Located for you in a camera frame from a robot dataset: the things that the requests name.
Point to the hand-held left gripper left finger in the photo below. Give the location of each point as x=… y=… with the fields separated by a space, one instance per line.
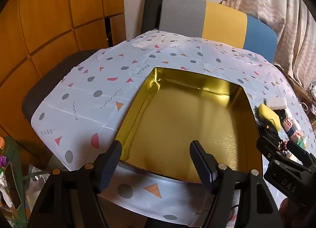
x=109 y=166

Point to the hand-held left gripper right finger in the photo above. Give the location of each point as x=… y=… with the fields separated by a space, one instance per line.
x=203 y=166

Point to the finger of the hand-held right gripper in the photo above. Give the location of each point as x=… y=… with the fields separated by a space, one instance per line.
x=267 y=145
x=300 y=153

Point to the yellow green scouring sponge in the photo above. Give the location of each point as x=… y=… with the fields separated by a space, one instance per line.
x=267 y=114

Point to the white foam sponge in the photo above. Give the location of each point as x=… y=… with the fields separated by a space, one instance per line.
x=277 y=103

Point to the gold-lined tin box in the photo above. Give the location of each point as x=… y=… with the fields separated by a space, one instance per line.
x=185 y=119

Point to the pink towel with blue band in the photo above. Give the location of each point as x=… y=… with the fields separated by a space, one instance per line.
x=292 y=125

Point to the black scrunchie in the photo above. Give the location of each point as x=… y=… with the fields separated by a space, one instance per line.
x=280 y=112

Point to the pile of clothes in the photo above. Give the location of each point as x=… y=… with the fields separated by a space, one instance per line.
x=313 y=94

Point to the wooden side table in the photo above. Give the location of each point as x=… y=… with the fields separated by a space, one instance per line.
x=296 y=87

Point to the clear plastic bag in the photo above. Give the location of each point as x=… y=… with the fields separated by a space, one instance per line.
x=34 y=188

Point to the patterned pale blue tablecloth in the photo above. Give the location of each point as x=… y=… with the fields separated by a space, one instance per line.
x=98 y=82

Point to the green printed bag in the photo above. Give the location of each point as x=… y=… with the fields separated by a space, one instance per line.
x=12 y=158

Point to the dark grey chair seat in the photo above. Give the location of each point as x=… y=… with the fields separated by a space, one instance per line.
x=44 y=79

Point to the grey yellow blue chair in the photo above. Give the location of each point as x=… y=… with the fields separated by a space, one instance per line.
x=222 y=22

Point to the beige starfish print curtain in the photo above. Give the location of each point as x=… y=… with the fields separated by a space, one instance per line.
x=271 y=0

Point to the black rolled mat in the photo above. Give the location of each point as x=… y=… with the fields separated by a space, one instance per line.
x=151 y=8

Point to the wooden wardrobe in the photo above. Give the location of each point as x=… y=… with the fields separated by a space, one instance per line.
x=49 y=8

